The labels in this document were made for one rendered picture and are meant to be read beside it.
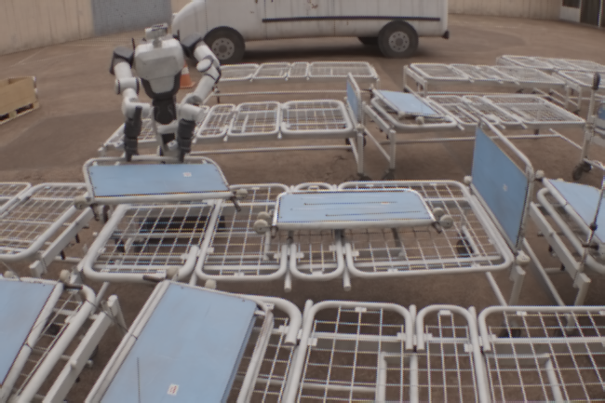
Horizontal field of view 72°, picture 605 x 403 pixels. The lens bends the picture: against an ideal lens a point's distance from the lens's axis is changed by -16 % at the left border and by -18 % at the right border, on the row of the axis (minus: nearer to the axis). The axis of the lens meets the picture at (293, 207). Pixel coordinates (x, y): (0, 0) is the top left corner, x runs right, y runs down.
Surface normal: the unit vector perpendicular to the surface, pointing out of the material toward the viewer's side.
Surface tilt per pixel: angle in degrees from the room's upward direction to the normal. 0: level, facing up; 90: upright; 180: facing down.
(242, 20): 93
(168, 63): 101
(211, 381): 7
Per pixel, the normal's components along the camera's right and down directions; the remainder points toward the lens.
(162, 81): 0.32, 0.59
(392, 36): 0.11, 0.45
